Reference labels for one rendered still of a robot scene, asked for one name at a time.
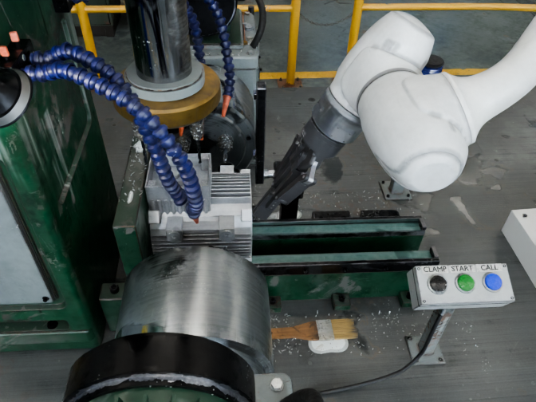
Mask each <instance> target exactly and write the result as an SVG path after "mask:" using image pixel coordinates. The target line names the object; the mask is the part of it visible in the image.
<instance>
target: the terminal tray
mask: <svg viewBox="0 0 536 402"><path fill-rule="evenodd" d="M187 154H188V159H189V160H190V161H191V162H192V163H193V168H194V169H195V170H196V175H197V176H198V178H199V184H200V187H201V188H200V189H201V191H202V195H203V201H204V203H203V210H202V211H204V213H205V214H207V213H208V211H211V173H212V166H211V153H201V161H202V163H201V164H199V159H198V153H187ZM203 156H207V158H203ZM166 157H167V158H168V161H169V164H170V166H171V171H172V172H173V175H174V177H175V179H176V181H177V182H178V184H179V185H180V186H181V187H182V189H184V190H185V188H184V185H183V180H182V179H181V178H180V173H179V172H178V171H177V168H176V166H177V165H174V164H173V163H172V161H171V159H172V157H171V156H168V155H167V154H166ZM202 180H205V181H206V182H205V183H201V181H202ZM151 181H153V182H154V184H150V183H149V182H151ZM144 188H145V192H146V196H147V201H148V206H149V210H150V211H160V214H163V213H164V212H166V214H167V215H168V214H169V213H170V212H172V214H173V215H174V214H175V213H176V212H179V214H180V215H181V214H182V213H183V212H185V214H187V212H186V208H185V206H186V203H185V204H184V205H183V206H176V205H175V204H174V199H172V198H171V196H170V195H169V194H168V192H167V191H166V190H165V189H164V186H163V185H162V183H161V181H160V179H159V175H158V174H157V173H156V168H155V167H154V164H153V160H152V159H151V156H150V161H149V165H148V173H147V178H146V182H145V186H144ZM187 202H188V201H187Z"/></svg>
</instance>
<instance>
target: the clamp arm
mask: <svg viewBox="0 0 536 402"><path fill-rule="evenodd" d="M253 96H254V100H256V121H255V150H253V160H255V183H256V184H264V179H268V178H265V177H267V176H268V175H265V173H267V172H268V171H265V170H267V169H264V165H265V138H266V82H265V81H257V82H256V89H254V90H253Z"/></svg>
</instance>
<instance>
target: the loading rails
mask: <svg viewBox="0 0 536 402"><path fill-rule="evenodd" d="M426 229H427V226H426V224H425V221H424V219H423V217H422V215H410V216H379V217H348V218H316V219H267V220H263V219H255V220H252V263H253V264H255V265H256V266H257V267H258V268H259V269H260V270H261V272H262V273H263V275H264V277H265V279H266V282H267V285H268V294H269V304H270V313H280V312H281V311H282V301H285V300H307V299H329V298H331V300H332V304H333V310H343V309H350V307H351V302H350V298H372V297H394V296H398V298H399V301H400V305H401V307H402V308H405V307H412V302H411V296H410V291H409V286H408V277H407V272H408V271H410V270H411V269H412V267H415V266H438V265H439V263H440V260H439V255H438V253H437V251H436V248H435V247H434V246H431V248H430V250H419V248H420V244H421V242H422V239H423V236H424V233H425V231H426Z"/></svg>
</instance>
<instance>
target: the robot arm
mask: <svg viewBox="0 0 536 402"><path fill-rule="evenodd" d="M434 40H435V39H434V37H433V35H432V34H431V32H430V31H429V30H428V29H427V28H426V26H425V25H424V24H423V23H422V22H421V21H419V20H418V19H417V18H415V17H414V16H412V15H410V14H407V13H405V12H400V11H391V12H389V13H388V14H386V15H385V16H383V17H382V18H381V19H380V20H378V21H377V22H376V23H375V24H374V25H372V26H371V27H370V28H369V29H368V30H367V31H366V32H365V33H364V34H363V36H362V37H361V38H360V39H359V40H358V41H357V43H356V44H355V45H354V47H352V48H351V50H350V51H349V53H348V54H347V56H346V57H345V59H344V60H343V62H342V63H341V65H340V66H339V68H338V70H337V73H336V76H335V77H334V79H333V82H332V83H331V85H330V86H329V87H328V88H327V89H326V91H325V92H324V94H323V95H322V96H321V98H320V99H319V101H318V102H317V103H316V104H315V105H314V107H313V108H312V116H311V117H310V119H309V120H308V121H307V123H306V124H305V125H304V127H303V128H302V129H301V135H299V134H297V135H296V136H295V138H294V141H293V143H292V145H291V146H290V149H289V150H288V152H287V153H286V155H285V156H284V158H283V160H282V162H281V163H280V164H279V166H278V168H277V170H276V171H275V173H274V174H273V179H274V181H273V183H272V184H271V188H270V189H269V190H268V191H267V193H266V194H265V195H264V196H263V197H262V198H261V200H260V201H259V202H258V204H257V205H256V206H255V207H254V209H253V210H252V212H253V216H254V217H257V218H259V219H263V220H267V218H268V217H269V216H270V215H271V213H272V212H273V211H274V210H275V208H276V207H277V206H278V205H279V204H280V203H282V204H285V205H288V204H289V203H291V202H292V201H293V200H294V199H296V198H297V197H298V196H299V195H300V194H301V193H302V192H303V191H305V190H306V189H307V188H308V187H311V186H313V185H315V184H316V183H317V179H316V178H314V174H315V170H317V169H318V168H319V167H320V166H321V163H322V161H323V160H324V159H328V158H333V157H334V156H336V155H337V153H338V152H339V151H340V150H341V149H342V148H343V147H344V146H345V145H346V144H350V143H352V142H353V141H354V140H355V139H356V138H357V137H358V136H359V135H360V134H361V133H362V132H363V133H364V135H365V139H366V140H367V142H368V145H369V147H370V148H371V150H372V153H373V154H374V156H375V157H376V159H377V161H378V162H379V163H380V165H381V167H382V168H383V169H384V170H385V171H386V172H387V173H388V175H389V176H390V177H391V178H392V179H393V180H395V181H396V182H397V183H398V184H399V185H401V186H402V187H405V188H407V189H408V190H411V191H418V192H431V191H438V190H440V189H443V188H445V187H447V186H448V185H450V184H451V183H453V182H454V181H455V180H457V179H458V178H459V176H460V175H461V173H462V171H463V169H464V166H465V163H466V161H467V156H468V146H469V145H470V144H473V143H474V142H475V140H476V137H477V135H478V133H479V130H480V128H481V127H482V126H483V125H484V124H485V123H486V122H487V121H488V120H490V119H491V118H493V117H494V116H496V115H498V114H499V113H501V112H502V111H504V110H505V109H507V108H509V107H510V106H511V105H513V104H514V103H516V102H517V101H518V100H520V99H521V98H522V97H524V96H525V95H526V94H527V93H528V92H529V91H530V90H531V89H532V88H533V87H534V86H535V85H536V15H535V17H534V18H533V20H532V21H531V23H530V24H529V25H528V26H527V28H526V29H525V31H524V32H523V34H522V35H521V37H520V38H519V39H518V40H517V42H516V43H515V45H514V46H513V48H512V49H511V50H510V52H509V53H508V54H507V55H506V56H505V57H504V58H503V59H502V60H501V61H500V62H498V63H497V64H495V65H493V66H492V67H490V68H489V69H487V70H485V71H483V72H481V73H477V74H475V75H472V76H469V77H457V76H453V75H451V74H449V73H446V72H442V73H437V74H429V75H423V74H422V72H421V71H422V70H423V69H424V67H425V65H426V64H427V63H428V60H429V57H430V55H431V52H432V48H433V45H434ZM279 173H280V174H279Z"/></svg>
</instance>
